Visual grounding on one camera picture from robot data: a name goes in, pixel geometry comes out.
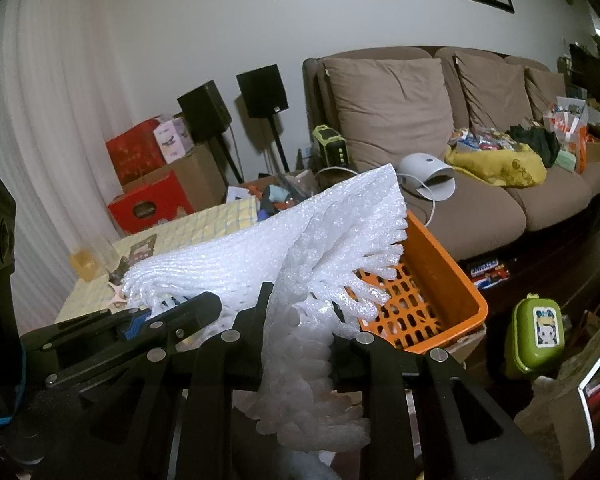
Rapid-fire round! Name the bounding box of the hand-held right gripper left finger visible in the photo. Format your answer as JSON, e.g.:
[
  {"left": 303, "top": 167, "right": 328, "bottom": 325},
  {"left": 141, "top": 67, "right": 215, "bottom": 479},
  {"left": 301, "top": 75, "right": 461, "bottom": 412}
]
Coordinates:
[{"left": 35, "top": 282, "right": 276, "bottom": 480}]

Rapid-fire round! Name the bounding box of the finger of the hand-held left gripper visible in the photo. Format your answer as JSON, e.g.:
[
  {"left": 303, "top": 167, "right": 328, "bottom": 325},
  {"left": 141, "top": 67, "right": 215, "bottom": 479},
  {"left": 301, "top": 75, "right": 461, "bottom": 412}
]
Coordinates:
[
  {"left": 20, "top": 307, "right": 148, "bottom": 356},
  {"left": 45, "top": 292, "right": 223, "bottom": 391}
]

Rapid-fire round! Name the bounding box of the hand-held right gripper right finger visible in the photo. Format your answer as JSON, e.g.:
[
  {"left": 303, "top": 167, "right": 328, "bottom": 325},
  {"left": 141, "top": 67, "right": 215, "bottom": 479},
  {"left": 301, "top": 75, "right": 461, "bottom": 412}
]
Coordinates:
[{"left": 330, "top": 332, "right": 556, "bottom": 480}]

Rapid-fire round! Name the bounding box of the pink plastic clamp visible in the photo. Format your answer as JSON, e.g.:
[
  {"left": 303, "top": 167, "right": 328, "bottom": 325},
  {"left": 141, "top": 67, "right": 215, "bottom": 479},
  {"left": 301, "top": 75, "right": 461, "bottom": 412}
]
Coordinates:
[{"left": 107, "top": 282, "right": 131, "bottom": 308}]

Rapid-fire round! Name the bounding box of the clear container with yellow lid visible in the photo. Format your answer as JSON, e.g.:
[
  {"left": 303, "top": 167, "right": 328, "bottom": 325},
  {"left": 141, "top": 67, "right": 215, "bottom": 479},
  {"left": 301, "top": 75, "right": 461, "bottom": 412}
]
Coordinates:
[{"left": 70, "top": 237, "right": 118, "bottom": 281}]

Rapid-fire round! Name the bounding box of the orange plastic basket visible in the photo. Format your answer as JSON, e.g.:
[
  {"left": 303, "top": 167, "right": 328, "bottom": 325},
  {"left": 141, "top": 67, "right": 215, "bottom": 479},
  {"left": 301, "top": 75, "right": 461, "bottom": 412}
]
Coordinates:
[{"left": 350, "top": 210, "right": 488, "bottom": 356}]

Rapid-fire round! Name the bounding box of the white foam net sheet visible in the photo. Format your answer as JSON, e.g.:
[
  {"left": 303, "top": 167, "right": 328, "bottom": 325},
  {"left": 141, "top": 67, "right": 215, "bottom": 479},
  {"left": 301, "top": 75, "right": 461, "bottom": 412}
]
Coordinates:
[{"left": 122, "top": 164, "right": 411, "bottom": 453}]

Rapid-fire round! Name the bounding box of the brown printed packet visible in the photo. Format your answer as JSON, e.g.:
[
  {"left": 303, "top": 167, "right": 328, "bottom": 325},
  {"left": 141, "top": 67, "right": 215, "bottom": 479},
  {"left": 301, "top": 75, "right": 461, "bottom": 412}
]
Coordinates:
[{"left": 127, "top": 234, "right": 158, "bottom": 263}]

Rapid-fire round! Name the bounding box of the yellow checkered tablecloth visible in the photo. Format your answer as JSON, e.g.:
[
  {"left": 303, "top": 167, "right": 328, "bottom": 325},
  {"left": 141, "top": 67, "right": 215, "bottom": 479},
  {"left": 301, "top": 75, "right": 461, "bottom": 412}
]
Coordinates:
[{"left": 55, "top": 195, "right": 258, "bottom": 323}]

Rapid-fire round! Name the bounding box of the red gift box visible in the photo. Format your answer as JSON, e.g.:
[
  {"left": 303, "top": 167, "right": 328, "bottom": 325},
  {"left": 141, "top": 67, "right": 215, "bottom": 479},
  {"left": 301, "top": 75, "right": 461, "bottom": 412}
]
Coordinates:
[{"left": 107, "top": 170, "right": 196, "bottom": 236}]

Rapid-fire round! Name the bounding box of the brown cardboard box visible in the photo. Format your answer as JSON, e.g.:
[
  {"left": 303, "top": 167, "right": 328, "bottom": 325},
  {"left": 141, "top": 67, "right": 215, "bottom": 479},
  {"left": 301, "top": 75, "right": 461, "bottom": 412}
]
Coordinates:
[{"left": 172, "top": 142, "right": 226, "bottom": 211}]

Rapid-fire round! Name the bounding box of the candy bar box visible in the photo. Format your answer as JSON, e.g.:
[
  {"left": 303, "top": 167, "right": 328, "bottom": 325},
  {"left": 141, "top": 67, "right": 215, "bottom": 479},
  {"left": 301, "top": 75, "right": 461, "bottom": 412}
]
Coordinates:
[{"left": 467, "top": 257, "right": 511, "bottom": 291}]

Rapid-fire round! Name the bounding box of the green cartoon lunch box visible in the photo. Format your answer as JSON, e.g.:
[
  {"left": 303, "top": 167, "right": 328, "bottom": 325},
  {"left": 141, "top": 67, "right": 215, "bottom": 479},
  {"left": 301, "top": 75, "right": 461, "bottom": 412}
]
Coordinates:
[{"left": 505, "top": 294, "right": 566, "bottom": 378}]

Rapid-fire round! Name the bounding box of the dark red patterned box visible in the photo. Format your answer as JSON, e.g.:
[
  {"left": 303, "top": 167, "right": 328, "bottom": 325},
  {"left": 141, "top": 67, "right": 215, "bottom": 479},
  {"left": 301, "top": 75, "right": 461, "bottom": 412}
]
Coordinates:
[{"left": 105, "top": 117, "right": 168, "bottom": 186}]

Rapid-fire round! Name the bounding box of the white pink printed box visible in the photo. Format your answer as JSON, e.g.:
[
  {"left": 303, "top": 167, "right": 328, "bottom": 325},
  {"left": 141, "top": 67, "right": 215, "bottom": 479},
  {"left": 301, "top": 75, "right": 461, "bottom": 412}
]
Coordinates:
[{"left": 152, "top": 117, "right": 196, "bottom": 163}]

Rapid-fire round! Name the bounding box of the brown sofa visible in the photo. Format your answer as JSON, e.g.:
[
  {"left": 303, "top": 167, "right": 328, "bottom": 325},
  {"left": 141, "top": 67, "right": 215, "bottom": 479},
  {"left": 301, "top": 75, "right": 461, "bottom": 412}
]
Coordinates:
[{"left": 302, "top": 46, "right": 600, "bottom": 261}]

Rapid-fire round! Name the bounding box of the white board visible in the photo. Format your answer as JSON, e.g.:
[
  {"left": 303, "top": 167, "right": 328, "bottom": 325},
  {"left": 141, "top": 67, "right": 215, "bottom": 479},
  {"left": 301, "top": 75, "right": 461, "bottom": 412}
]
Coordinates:
[{"left": 512, "top": 310, "right": 600, "bottom": 466}]

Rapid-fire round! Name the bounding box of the black speaker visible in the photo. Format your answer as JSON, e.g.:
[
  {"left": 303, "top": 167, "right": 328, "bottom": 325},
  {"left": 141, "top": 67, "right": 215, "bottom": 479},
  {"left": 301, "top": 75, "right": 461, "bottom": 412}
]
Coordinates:
[
  {"left": 236, "top": 64, "right": 288, "bottom": 118},
  {"left": 177, "top": 80, "right": 233, "bottom": 143}
]

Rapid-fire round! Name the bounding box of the white dome lamp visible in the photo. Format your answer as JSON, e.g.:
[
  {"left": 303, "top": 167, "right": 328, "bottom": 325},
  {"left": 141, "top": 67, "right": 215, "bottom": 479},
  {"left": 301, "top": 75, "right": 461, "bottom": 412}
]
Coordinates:
[{"left": 397, "top": 152, "right": 456, "bottom": 201}]

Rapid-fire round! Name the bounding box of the green portable power station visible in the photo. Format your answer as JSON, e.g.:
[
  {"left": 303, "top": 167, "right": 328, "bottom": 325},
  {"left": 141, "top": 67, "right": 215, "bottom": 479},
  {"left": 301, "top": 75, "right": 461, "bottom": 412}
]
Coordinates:
[{"left": 312, "top": 124, "right": 353, "bottom": 168}]

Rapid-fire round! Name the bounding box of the yellow cloth bag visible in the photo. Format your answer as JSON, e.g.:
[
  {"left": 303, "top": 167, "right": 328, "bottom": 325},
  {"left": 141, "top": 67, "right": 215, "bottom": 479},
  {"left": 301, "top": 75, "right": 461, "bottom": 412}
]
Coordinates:
[{"left": 445, "top": 142, "right": 548, "bottom": 188}]

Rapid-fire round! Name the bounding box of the pile of snack packets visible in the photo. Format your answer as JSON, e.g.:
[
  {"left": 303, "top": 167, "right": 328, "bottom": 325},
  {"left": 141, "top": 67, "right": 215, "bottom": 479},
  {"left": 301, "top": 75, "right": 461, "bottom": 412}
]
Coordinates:
[{"left": 450, "top": 127, "right": 521, "bottom": 153}]

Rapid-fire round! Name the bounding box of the large brown sofa cushion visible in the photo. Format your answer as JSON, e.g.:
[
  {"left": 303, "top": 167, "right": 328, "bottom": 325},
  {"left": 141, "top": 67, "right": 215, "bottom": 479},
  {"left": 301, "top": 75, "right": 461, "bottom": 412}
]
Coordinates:
[{"left": 322, "top": 57, "right": 456, "bottom": 171}]

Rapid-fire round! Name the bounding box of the dark cloth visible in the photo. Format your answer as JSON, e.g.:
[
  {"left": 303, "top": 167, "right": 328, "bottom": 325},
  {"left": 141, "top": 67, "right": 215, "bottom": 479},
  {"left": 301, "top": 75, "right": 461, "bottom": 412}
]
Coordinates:
[{"left": 507, "top": 122, "right": 561, "bottom": 168}]

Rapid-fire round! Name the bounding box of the white orange shopping bag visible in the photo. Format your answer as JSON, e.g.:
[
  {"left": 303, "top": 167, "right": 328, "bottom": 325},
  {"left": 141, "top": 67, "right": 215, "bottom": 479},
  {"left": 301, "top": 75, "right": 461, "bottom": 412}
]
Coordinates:
[{"left": 542, "top": 97, "right": 588, "bottom": 171}]

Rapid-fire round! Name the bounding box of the small brown sofa cushion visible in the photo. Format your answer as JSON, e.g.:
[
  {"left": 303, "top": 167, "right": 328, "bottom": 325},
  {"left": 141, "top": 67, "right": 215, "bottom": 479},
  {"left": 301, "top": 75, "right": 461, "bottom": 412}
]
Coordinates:
[{"left": 525, "top": 67, "right": 566, "bottom": 121}]

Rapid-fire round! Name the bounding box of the dark wooden cabinet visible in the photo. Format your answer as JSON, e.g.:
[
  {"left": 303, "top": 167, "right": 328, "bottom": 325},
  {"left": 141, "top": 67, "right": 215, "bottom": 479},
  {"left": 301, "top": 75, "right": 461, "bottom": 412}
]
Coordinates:
[{"left": 569, "top": 42, "right": 600, "bottom": 126}]

